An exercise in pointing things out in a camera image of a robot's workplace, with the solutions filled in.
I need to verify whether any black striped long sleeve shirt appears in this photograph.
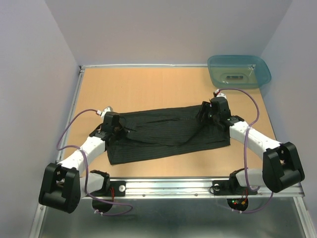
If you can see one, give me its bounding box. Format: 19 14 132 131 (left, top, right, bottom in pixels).
107 105 230 165

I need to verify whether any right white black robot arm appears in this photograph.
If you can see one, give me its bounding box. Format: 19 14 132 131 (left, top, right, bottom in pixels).
197 97 305 194

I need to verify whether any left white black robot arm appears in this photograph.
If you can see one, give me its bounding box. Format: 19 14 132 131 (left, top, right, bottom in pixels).
39 107 127 216

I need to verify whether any teal translucent plastic bin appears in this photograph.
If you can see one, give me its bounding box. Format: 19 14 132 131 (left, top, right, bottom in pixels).
207 55 271 89

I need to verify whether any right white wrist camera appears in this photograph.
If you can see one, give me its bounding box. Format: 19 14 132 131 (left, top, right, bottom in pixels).
213 89 227 99

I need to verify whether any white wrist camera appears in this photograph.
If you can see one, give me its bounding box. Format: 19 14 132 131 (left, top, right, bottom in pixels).
213 89 227 99
96 106 113 118

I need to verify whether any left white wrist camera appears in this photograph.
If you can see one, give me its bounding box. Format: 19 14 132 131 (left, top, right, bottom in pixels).
96 106 113 118

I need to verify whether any aluminium left side rail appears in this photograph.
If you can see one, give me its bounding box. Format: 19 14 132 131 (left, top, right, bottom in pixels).
60 67 85 147

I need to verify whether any aluminium front mounting rail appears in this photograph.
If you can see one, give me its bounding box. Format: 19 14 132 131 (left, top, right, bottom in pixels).
41 176 306 199

